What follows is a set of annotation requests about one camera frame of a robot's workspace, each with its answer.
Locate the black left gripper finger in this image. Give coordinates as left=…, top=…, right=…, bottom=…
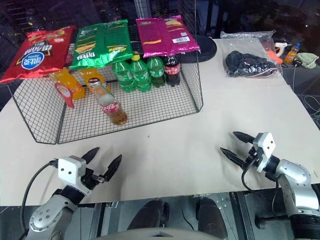
left=81, top=146, right=101, bottom=166
left=101, top=154, right=123, bottom=183

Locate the orange plastic item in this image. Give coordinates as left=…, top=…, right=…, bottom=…
left=266, top=49, right=279, bottom=62

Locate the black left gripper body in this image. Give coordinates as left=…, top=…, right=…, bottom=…
left=80, top=167, right=106, bottom=195

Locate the black cloth bundle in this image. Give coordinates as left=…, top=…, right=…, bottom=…
left=224, top=50, right=277, bottom=77

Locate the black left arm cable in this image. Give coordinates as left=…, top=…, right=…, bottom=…
left=20, top=159, right=60, bottom=226

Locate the white glue gun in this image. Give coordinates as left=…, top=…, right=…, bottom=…
left=274, top=41, right=292, bottom=56

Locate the small orange drink bottle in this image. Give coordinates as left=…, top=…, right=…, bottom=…
left=284, top=42, right=301, bottom=63

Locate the clear plastic bag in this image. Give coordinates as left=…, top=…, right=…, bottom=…
left=219, top=30, right=285, bottom=79

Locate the black round stand base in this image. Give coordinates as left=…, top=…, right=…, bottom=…
left=180, top=36, right=217, bottom=62

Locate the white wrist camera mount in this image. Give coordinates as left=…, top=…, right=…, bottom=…
left=252, top=131, right=277, bottom=173
left=56, top=155, right=91, bottom=196

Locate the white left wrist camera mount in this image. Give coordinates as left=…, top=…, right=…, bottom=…
left=56, top=155, right=91, bottom=196

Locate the black wire mesh rack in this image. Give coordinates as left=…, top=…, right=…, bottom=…
left=6, top=23, right=204, bottom=145

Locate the grey wire grid panel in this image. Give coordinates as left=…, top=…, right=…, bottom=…
left=133, top=0, right=197, bottom=21

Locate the small plastic cola bottle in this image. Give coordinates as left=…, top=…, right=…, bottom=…
left=163, top=54, right=181, bottom=88

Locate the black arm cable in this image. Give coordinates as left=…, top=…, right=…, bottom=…
left=241, top=149, right=281, bottom=218
left=20, top=159, right=60, bottom=226

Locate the green plastic soda bottle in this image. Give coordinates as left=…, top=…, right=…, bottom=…
left=146, top=56, right=166, bottom=88
left=129, top=54, right=153, bottom=93
left=111, top=61, right=137, bottom=94

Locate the thin white cable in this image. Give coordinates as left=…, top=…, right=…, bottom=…
left=291, top=63, right=299, bottom=88

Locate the orange juice plastic bottle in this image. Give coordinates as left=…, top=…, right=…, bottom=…
left=48, top=66, right=87, bottom=102
left=79, top=67, right=112, bottom=92

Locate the magenta chip bag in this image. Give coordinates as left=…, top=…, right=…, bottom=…
left=135, top=14, right=201, bottom=59

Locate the red chip bag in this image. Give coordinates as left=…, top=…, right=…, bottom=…
left=0, top=24, right=77, bottom=84

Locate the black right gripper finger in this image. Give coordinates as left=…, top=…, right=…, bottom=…
left=232, top=131, right=255, bottom=145
left=219, top=147, right=248, bottom=169

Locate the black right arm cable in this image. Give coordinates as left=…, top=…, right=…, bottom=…
left=241, top=149, right=281, bottom=218

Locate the pale green cloth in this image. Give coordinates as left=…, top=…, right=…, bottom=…
left=294, top=52, right=320, bottom=69

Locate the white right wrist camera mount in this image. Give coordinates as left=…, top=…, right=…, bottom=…
left=252, top=131, right=277, bottom=173

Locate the green chip bag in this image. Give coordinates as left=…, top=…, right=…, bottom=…
left=68, top=19, right=133, bottom=71

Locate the glass cola bottle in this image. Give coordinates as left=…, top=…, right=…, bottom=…
left=88, top=83, right=128, bottom=125

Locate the red bottle opener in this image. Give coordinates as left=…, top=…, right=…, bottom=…
left=53, top=82, right=76, bottom=109

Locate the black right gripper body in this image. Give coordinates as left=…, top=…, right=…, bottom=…
left=240, top=145, right=262, bottom=173

